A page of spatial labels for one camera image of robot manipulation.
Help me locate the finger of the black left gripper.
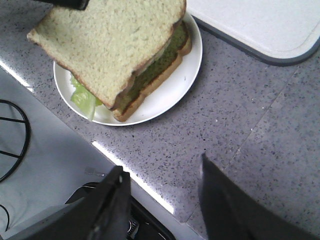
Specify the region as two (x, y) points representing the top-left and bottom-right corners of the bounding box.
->
(37, 0), (89, 11)

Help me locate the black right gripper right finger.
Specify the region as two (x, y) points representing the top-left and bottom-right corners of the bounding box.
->
(198, 153), (316, 240)

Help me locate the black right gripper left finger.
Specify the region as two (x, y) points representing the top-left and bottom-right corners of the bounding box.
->
(9, 166), (131, 240)

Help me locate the bread slice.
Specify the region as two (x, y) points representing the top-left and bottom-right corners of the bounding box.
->
(27, 0), (187, 109)
(112, 21), (192, 122)

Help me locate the green lettuce leaf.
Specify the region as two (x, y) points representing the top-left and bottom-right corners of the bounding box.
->
(70, 75), (103, 121)

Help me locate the white round plate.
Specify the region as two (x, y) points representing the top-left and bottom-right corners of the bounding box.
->
(52, 12), (204, 127)

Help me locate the white grey cutting board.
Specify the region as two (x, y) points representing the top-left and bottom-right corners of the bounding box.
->
(187, 0), (320, 66)

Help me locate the black wire pan stand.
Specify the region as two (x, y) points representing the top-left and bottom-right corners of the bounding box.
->
(0, 99), (31, 182)

